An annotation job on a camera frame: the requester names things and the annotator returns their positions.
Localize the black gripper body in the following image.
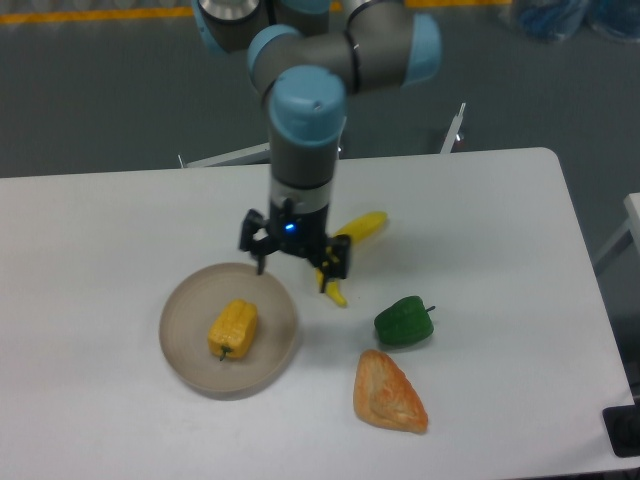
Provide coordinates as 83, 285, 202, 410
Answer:
260, 202, 329, 265

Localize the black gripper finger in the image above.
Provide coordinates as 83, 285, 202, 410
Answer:
239, 209, 273, 275
312, 234, 351, 293

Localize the yellow bell pepper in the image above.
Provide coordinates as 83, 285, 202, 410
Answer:
207, 299, 258, 361

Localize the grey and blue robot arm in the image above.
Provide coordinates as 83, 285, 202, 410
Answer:
192, 1, 442, 283

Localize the green bell pepper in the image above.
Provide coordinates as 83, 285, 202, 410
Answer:
374, 295, 434, 346

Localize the beige round plate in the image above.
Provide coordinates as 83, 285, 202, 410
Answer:
159, 263, 298, 398

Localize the yellow banana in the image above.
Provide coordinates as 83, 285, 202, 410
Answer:
315, 211, 388, 308

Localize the triangular golden pastry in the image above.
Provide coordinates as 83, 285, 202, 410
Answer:
352, 349, 429, 434

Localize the white furniture at right edge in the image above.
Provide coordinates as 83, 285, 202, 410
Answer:
592, 192, 639, 276

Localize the blue plastic bag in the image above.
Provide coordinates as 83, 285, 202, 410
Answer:
510, 0, 639, 43

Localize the black device at table edge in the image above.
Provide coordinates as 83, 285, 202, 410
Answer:
602, 404, 640, 458

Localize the white metal frame left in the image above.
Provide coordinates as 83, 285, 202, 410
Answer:
177, 143, 271, 169

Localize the white metal frame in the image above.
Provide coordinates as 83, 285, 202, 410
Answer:
439, 102, 466, 154
177, 143, 271, 169

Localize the white metal frame right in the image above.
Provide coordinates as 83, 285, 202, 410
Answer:
439, 102, 466, 154

